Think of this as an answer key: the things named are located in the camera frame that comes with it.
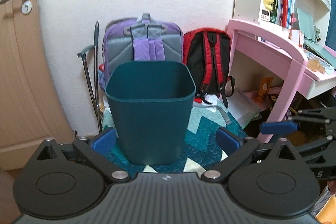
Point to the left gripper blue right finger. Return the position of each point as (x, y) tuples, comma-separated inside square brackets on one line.
[(240, 152)]

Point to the teal white patchwork blanket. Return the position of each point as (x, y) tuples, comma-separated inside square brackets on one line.
[(200, 150)]

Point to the purple grey backpack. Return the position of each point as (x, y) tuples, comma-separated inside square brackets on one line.
[(139, 39)]

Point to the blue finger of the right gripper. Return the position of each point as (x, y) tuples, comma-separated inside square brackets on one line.
[(286, 127)]

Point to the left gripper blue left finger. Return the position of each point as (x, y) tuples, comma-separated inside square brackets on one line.
[(91, 152)]

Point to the wooden door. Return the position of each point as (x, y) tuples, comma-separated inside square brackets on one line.
[(30, 107)]

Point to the red black backpack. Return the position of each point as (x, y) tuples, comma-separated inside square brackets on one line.
[(206, 53)]

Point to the dark teal trash bin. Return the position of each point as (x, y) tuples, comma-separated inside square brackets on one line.
[(151, 103)]

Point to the pink desk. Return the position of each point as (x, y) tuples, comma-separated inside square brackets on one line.
[(275, 52)]

